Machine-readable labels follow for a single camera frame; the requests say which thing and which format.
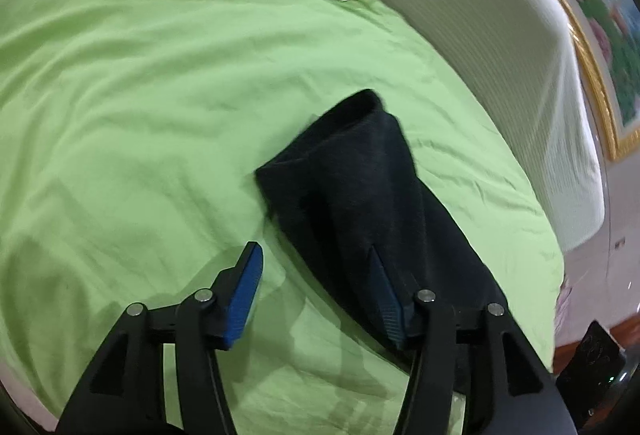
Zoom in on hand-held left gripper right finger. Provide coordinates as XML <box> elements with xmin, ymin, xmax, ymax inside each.
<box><xmin>371</xmin><ymin>249</ymin><xmax>577</xmax><ymax>435</ymax></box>

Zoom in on white striped headboard cushion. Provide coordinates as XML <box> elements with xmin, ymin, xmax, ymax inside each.
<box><xmin>372</xmin><ymin>0</ymin><xmax>607</xmax><ymax>253</ymax></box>

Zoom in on black pants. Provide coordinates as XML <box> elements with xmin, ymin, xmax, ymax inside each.
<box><xmin>255</xmin><ymin>88</ymin><xmax>511</xmax><ymax>396</ymax></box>

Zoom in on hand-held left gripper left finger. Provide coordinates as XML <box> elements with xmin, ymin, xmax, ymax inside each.
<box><xmin>54</xmin><ymin>241</ymin><xmax>264</xmax><ymax>435</ymax></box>

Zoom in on gold framed flower painting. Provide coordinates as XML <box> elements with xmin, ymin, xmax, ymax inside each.
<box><xmin>482</xmin><ymin>0</ymin><xmax>640</xmax><ymax>161</ymax></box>

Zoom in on green bed blanket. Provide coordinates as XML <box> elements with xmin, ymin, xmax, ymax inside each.
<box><xmin>0</xmin><ymin>0</ymin><xmax>566</xmax><ymax>435</ymax></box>

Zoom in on pink floral bed sheet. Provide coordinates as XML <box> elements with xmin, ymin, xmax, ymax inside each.
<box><xmin>553</xmin><ymin>275</ymin><xmax>574</xmax><ymax>348</ymax></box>

